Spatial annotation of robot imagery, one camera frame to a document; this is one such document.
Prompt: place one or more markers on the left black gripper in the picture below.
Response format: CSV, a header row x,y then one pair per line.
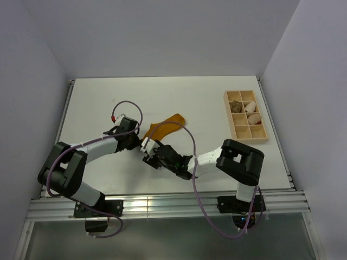
x,y
136,143

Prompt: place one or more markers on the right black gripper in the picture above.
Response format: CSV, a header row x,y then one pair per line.
x,y
152,161

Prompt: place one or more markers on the mustard striped sock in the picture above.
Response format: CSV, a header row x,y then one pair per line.
x,y
166,129

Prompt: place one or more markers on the brown sock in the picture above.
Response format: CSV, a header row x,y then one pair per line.
x,y
236,106

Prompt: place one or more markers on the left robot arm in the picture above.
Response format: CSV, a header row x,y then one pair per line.
x,y
63,169

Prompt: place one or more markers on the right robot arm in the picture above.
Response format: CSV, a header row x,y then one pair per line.
x,y
239,161

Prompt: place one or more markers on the wooden compartment box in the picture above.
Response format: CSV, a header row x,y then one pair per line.
x,y
240,129

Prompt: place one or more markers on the lower rolled cream sock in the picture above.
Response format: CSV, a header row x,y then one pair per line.
x,y
254,119

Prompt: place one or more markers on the rolled cream sock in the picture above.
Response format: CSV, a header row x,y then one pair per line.
x,y
250,107
254,119

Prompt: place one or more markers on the upper rolled cream sock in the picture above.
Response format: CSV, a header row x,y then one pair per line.
x,y
250,107

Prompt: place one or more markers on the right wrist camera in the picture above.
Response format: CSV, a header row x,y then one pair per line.
x,y
148,147

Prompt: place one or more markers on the aluminium frame rail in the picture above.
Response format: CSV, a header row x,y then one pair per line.
x,y
161,206

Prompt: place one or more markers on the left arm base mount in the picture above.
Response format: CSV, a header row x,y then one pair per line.
x,y
97,217

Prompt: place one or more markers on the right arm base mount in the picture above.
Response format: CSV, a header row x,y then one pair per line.
x,y
239,209

